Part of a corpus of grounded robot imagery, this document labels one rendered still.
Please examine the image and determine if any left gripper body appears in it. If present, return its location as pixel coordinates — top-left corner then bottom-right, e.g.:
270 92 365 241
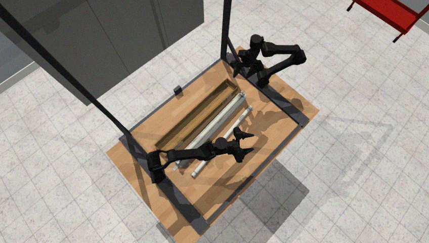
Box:
230 52 264 71

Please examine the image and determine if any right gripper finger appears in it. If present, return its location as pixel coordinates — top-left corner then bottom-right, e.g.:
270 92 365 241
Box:
242 148 254 159
242 131 254 140

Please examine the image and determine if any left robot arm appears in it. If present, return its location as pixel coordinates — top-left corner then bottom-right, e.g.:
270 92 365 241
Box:
238 34 307 89

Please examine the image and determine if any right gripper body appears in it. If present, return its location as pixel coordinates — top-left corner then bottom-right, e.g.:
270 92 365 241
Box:
226 127 242 163

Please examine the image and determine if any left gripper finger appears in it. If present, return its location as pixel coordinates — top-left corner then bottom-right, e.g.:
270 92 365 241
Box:
246 63 259 78
232 64 240 78

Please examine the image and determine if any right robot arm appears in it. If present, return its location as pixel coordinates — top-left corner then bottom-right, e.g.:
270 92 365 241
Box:
146 137 243 184

